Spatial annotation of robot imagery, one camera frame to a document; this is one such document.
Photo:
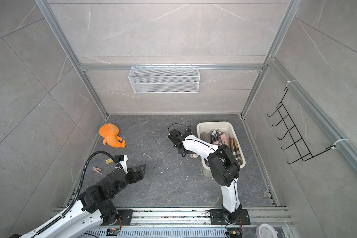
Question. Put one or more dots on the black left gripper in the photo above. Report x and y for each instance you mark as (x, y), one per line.
(139, 172)

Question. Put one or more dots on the grey case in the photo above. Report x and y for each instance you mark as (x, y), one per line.
(205, 137)

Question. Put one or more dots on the newspaper print case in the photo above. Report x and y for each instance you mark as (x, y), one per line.
(216, 137)

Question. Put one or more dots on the plaid glasses case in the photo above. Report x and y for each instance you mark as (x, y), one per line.
(235, 150)

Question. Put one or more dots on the pink case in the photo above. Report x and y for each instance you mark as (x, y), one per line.
(225, 139)

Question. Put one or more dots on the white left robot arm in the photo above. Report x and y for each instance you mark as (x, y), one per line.
(92, 207)

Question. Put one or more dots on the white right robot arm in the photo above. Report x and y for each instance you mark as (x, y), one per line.
(223, 166)

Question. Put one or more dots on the map print glasses case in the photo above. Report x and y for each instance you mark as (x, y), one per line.
(194, 156)

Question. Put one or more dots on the small yellow clip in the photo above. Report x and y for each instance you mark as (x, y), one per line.
(109, 161)

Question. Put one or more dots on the wooden clothespin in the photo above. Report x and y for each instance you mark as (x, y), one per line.
(97, 170)

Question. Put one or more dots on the orange plush toy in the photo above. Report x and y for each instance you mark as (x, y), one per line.
(110, 132)

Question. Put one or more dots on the white round clock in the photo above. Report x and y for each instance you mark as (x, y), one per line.
(265, 231)

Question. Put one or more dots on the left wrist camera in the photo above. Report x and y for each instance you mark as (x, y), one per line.
(121, 162)

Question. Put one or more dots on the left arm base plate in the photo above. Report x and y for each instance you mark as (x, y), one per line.
(123, 216)

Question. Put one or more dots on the white wire mesh basket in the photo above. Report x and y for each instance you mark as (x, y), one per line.
(164, 79)

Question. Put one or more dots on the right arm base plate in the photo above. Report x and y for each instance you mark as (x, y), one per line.
(223, 217)

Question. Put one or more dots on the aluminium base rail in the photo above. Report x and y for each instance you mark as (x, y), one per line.
(194, 223)

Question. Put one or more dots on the black wire hook rack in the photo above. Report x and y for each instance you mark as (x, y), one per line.
(296, 142)

